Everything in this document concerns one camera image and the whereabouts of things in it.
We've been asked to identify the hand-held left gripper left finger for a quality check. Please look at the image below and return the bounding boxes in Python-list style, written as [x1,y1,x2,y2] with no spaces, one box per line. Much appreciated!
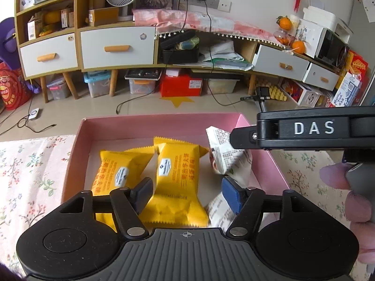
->
[60,177,154,240]

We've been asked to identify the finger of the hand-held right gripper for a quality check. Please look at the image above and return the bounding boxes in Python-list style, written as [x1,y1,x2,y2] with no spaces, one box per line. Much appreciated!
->
[230,125,258,150]

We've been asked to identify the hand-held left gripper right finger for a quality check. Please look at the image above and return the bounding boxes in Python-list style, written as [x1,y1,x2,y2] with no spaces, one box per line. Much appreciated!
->
[222,176,316,238]

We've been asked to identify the white snack packet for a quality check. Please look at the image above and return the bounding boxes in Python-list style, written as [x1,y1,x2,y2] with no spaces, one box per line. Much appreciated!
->
[204,192,238,233]
[206,126,253,188]

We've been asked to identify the yellow snack packet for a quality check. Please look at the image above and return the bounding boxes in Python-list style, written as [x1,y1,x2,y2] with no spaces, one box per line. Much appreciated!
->
[92,149,156,232]
[140,136,210,228]

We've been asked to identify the pink cardboard box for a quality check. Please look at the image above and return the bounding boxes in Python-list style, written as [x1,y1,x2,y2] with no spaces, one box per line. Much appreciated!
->
[60,112,290,232]

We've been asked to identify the person's right hand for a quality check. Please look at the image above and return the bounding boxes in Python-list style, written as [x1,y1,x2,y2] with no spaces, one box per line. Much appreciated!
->
[319,164,375,264]

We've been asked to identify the colourful printed box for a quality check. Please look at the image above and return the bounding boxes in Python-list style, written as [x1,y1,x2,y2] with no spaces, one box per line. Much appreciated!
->
[280,78,323,106]

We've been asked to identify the yellow egg tray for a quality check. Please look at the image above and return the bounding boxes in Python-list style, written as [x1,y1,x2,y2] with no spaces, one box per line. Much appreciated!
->
[255,78,288,102]

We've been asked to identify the blue white carton box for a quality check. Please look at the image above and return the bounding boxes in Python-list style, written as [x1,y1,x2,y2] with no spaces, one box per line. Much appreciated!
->
[332,72,364,107]

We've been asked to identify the clear bin yellow contents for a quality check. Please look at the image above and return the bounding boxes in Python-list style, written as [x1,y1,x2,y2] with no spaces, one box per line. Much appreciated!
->
[206,78,238,94]

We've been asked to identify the small white drawer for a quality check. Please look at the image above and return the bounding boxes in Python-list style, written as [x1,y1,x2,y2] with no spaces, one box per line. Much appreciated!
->
[302,63,340,91]

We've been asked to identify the red gift boxes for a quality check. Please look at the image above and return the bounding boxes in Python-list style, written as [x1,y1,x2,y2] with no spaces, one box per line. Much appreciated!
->
[340,50,370,92]

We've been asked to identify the large white drawer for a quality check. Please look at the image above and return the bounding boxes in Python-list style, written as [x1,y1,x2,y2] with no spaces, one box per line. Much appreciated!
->
[252,44,311,81]
[19,33,79,78]
[80,26,156,70]

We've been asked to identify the black microwave oven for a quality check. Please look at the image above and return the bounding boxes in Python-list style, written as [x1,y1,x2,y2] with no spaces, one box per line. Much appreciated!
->
[315,26,351,68]

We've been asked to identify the red cardboard box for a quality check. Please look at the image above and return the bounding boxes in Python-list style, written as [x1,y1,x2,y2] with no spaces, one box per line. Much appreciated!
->
[160,73,203,97]

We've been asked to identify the pile of papers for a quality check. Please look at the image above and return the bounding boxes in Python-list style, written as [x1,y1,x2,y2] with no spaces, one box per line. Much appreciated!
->
[199,39,254,71]

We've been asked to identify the grey refrigerator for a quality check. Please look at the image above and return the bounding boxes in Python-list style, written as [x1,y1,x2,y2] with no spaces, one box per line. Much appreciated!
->
[349,0,375,106]

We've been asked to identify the white printed box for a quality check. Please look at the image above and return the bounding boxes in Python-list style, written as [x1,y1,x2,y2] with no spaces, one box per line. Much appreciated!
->
[294,20,323,58]

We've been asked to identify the low wooden tv stand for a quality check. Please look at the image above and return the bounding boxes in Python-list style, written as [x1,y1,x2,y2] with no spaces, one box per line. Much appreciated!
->
[155,31,342,95]

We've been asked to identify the glass jar with oranges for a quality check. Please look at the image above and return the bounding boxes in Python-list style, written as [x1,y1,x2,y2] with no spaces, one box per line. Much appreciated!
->
[274,28,293,46]

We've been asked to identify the black box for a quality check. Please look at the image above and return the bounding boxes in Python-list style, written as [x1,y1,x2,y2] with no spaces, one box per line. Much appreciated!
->
[162,48,200,64]

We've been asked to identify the clear bin with black lid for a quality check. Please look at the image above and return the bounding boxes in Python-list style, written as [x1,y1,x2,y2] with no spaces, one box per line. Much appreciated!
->
[125,69,162,94]

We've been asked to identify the white appliance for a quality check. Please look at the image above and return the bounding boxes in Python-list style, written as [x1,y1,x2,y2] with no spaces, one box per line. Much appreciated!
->
[303,6,354,43]

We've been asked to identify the floral tablecloth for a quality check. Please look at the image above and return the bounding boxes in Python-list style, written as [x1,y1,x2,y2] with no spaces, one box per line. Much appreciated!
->
[0,135,370,281]

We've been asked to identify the pink floral cloth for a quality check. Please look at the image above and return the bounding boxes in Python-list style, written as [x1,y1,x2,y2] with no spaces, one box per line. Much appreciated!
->
[132,8,290,50]

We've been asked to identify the blue lid storage bin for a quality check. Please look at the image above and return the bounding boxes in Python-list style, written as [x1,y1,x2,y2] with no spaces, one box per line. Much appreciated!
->
[83,71,112,98]

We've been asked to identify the black case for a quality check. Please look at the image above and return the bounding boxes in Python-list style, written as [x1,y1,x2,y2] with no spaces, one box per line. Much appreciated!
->
[160,30,197,50]

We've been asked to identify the clear storage bin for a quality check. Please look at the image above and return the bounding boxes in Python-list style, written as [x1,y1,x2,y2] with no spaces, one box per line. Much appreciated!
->
[47,78,72,100]

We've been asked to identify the red printed bag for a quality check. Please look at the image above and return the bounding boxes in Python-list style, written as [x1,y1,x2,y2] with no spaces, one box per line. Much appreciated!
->
[0,61,33,111]

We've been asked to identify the brown cardboard box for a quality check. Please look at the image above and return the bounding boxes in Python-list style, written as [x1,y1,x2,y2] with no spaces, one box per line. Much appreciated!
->
[89,7,119,26]

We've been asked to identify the small cardboard boxes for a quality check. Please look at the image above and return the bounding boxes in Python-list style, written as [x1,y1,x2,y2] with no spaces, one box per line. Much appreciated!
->
[60,8,74,29]

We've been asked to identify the small white box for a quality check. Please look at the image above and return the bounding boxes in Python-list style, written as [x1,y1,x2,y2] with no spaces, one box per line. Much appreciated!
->
[27,20,43,40]

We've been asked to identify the wooden shelf cabinet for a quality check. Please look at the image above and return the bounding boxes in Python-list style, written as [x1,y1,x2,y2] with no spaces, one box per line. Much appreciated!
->
[13,0,159,104]

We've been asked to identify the purple plush toy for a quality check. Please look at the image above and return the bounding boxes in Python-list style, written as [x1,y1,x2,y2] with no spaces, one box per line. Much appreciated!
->
[0,18,22,68]

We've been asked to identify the black camera on stick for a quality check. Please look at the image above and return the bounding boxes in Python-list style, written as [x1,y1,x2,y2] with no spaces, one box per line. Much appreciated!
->
[240,86,274,112]

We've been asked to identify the black floor cable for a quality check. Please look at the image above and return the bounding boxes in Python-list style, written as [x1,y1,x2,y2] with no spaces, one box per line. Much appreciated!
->
[116,92,162,115]

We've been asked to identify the wall socket strip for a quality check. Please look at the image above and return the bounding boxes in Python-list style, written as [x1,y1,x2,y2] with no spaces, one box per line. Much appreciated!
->
[183,0,232,11]

